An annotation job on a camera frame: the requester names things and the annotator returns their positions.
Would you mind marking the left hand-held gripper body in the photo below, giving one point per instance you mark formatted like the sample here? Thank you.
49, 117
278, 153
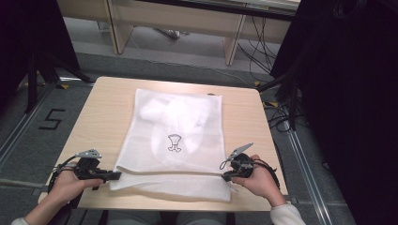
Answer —
89, 167

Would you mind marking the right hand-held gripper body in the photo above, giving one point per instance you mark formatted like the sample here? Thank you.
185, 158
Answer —
242, 165

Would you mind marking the white mesh laundry bag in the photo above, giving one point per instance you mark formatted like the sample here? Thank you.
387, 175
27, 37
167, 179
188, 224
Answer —
175, 131

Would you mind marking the person's right hand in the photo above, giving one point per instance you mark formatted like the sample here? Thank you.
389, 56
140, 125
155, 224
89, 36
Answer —
263, 182

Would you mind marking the person's left hand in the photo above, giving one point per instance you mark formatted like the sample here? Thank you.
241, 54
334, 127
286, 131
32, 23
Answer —
67, 187

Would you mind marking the person's right leg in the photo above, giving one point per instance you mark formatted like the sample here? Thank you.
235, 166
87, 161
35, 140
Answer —
203, 218

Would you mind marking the person's leg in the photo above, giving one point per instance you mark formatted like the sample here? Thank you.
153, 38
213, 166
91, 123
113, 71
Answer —
203, 218
134, 218

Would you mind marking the person's left leg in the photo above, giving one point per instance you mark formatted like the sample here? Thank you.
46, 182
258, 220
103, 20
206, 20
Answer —
134, 218

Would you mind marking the yellow floor tape piece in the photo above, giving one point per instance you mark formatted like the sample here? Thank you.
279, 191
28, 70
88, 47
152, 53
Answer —
257, 83
273, 103
64, 86

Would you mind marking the black metal stand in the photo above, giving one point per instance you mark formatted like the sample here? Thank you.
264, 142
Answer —
292, 103
32, 81

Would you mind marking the white garment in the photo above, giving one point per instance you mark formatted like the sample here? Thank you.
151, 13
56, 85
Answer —
162, 111

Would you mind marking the black curtain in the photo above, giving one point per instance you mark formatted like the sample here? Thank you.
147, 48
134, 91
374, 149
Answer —
350, 93
28, 31

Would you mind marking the light wooden desk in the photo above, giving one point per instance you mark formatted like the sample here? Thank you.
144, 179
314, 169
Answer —
175, 18

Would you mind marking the metal floor rail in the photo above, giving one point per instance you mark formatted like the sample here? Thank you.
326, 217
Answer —
308, 181
18, 128

